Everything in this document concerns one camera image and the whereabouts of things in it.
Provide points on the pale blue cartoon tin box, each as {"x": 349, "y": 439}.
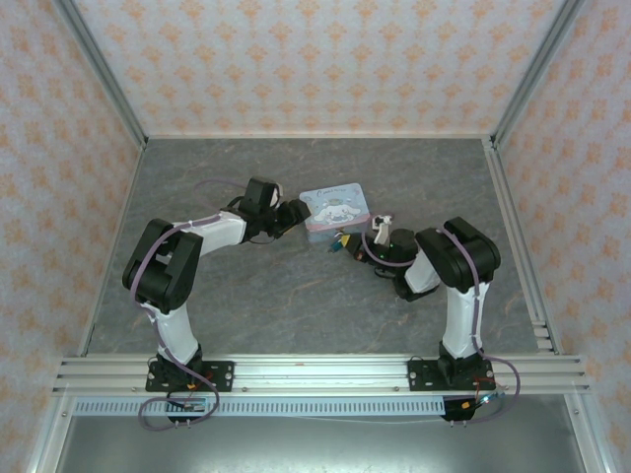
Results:
{"x": 335, "y": 207}

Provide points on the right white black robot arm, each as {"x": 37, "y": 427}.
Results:
{"x": 463, "y": 315}

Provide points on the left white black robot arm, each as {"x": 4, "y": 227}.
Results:
{"x": 172, "y": 335}

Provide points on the thin aluminium side strip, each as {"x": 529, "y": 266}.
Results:
{"x": 113, "y": 246}

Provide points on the grey metal sheet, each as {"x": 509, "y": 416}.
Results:
{"x": 315, "y": 443}

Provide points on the small blue circuit board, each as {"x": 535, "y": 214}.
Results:
{"x": 189, "y": 405}

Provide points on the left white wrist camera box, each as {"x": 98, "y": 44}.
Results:
{"x": 276, "y": 195}

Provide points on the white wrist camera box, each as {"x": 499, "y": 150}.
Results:
{"x": 382, "y": 229}
{"x": 276, "y": 195}

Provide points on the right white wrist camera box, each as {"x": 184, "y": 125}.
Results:
{"x": 382, "y": 229}

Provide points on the aluminium side rail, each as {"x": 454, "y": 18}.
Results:
{"x": 508, "y": 207}

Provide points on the long aluminium mounting rail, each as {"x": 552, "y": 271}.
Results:
{"x": 315, "y": 374}

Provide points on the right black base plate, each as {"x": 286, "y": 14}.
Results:
{"x": 419, "y": 377}

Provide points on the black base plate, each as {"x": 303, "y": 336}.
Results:
{"x": 419, "y": 377}
{"x": 222, "y": 374}

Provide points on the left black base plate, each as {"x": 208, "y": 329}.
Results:
{"x": 222, "y": 374}

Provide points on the aluminium frame post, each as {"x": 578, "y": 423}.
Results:
{"x": 537, "y": 74}
{"x": 98, "y": 74}

